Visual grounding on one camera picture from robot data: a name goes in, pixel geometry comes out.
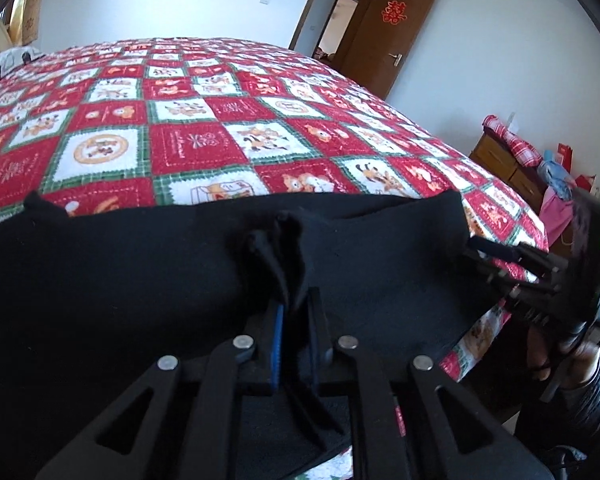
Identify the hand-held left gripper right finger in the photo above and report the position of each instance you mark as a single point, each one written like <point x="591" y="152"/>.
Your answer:
<point x="320" y="335"/>

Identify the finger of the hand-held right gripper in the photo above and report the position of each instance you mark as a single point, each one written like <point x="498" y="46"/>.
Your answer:
<point x="500" y="250"/>
<point x="510" y="282"/>

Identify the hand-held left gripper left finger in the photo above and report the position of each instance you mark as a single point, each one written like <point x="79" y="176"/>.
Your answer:
<point x="278" y="342"/>

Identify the black pants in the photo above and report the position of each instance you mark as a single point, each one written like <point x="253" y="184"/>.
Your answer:
<point x="155" y="285"/>

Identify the person's right forearm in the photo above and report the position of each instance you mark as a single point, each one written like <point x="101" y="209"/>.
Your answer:
<point x="595" y="405"/>

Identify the person's right hand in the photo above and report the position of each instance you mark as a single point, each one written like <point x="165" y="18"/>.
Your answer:
<point x="572" y="360"/>

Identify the pink cloth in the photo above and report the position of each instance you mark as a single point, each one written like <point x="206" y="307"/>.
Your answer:
<point x="557" y="217"/>

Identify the wooden dresser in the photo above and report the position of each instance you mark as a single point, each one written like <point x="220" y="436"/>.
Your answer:
<point x="505" y="167"/>

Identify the blue cloth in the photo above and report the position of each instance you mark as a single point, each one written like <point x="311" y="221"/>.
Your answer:
<point x="557" y="175"/>

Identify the red paper bag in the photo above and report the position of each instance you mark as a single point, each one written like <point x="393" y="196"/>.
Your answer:
<point x="575" y="167"/>

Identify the red plaid rolled cloth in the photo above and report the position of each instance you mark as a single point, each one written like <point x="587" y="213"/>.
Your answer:
<point x="512" y="140"/>

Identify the red checked cartoon bedspread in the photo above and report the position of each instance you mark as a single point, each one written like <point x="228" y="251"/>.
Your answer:
<point x="205" y="125"/>

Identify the brown wooden door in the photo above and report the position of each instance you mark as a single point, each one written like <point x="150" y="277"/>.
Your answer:
<point x="385" y="35"/>

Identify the red paper door decoration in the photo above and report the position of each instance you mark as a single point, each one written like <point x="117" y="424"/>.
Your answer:
<point x="393" y="11"/>

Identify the grey patterned pillow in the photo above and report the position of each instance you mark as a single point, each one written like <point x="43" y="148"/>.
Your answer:
<point x="5" y="67"/>

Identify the wide yellow curtain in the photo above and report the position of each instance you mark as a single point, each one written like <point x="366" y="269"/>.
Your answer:
<point x="30" y="7"/>

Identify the brown door frame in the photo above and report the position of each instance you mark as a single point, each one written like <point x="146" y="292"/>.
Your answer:
<point x="310" y="15"/>

